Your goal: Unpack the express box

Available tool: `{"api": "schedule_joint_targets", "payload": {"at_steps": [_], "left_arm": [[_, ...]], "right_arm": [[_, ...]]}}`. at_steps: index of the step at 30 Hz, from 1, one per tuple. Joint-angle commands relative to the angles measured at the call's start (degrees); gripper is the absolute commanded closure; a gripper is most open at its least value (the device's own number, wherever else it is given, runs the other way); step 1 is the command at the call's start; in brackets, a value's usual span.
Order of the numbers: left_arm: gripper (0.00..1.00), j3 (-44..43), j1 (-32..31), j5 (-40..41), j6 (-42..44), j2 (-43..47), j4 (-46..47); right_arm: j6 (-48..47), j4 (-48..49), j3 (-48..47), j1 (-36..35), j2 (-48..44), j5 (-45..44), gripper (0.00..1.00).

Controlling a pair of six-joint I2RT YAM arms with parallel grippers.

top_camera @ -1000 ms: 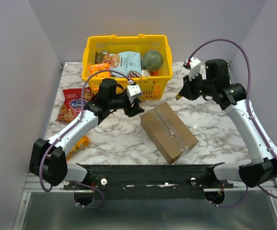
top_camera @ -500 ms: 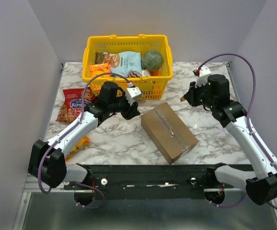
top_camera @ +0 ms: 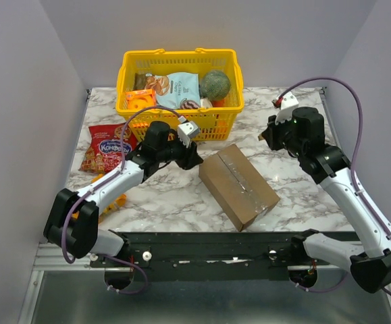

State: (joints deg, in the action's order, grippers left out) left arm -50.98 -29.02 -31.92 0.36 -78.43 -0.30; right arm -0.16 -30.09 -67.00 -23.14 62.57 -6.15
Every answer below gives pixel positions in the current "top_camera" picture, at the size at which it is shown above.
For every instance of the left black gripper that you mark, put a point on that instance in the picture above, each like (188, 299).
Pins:
(190, 158)

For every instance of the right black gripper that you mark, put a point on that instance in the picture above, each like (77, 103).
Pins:
(271, 135)

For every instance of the brown cardboard express box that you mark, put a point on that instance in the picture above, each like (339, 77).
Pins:
(239, 189)

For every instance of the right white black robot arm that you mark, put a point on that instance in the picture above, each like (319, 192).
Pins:
(301, 133)

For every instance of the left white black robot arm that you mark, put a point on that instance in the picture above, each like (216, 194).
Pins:
(73, 223)

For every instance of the light blue chips bag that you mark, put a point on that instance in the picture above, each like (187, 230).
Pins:
(175, 90)

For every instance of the yellow plastic shopping basket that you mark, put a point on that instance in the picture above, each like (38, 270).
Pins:
(215, 122)

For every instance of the green round melon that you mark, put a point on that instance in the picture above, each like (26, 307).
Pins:
(215, 85)

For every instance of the orange toy package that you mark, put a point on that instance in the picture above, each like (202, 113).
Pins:
(140, 99)

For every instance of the orange yellow snack bag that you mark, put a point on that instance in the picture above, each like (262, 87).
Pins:
(114, 206)

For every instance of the red candy bag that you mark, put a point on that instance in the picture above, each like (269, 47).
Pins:
(105, 150)

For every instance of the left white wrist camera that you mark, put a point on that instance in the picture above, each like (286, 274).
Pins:
(187, 131)

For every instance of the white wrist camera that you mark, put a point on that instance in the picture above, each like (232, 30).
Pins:
(286, 105)
(187, 131)

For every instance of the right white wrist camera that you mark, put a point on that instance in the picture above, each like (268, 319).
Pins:
(286, 105)

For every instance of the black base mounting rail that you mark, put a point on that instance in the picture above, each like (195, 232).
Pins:
(171, 256)

